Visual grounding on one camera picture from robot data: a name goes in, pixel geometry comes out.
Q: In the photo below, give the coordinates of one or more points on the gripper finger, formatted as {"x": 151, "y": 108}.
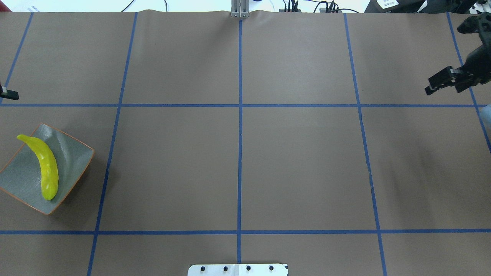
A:
{"x": 8, "y": 94}

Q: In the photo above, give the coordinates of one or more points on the aluminium frame post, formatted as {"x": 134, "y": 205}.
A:
{"x": 240, "y": 9}

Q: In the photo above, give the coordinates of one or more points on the grey square plate orange rim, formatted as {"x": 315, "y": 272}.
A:
{"x": 20, "y": 178}

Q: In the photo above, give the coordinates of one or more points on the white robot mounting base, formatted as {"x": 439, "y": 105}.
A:
{"x": 258, "y": 269}

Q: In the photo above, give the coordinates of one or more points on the small yellow banana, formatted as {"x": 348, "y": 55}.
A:
{"x": 49, "y": 181}

